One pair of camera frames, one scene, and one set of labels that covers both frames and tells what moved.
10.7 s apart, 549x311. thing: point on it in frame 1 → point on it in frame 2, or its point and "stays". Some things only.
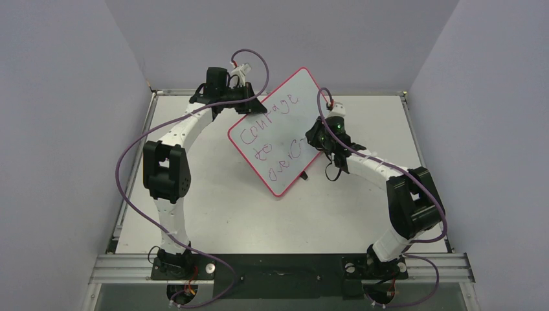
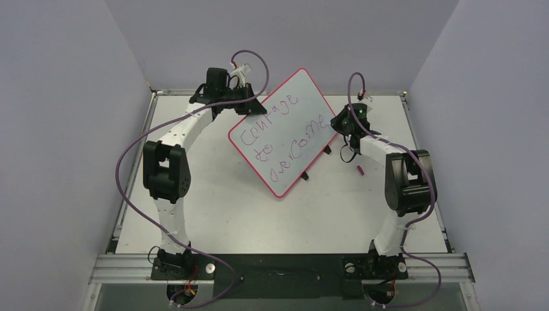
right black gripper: (317, 135) → (340, 124)
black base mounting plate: (292, 276) stays
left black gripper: (252, 107) stays
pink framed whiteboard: (275, 142) stays
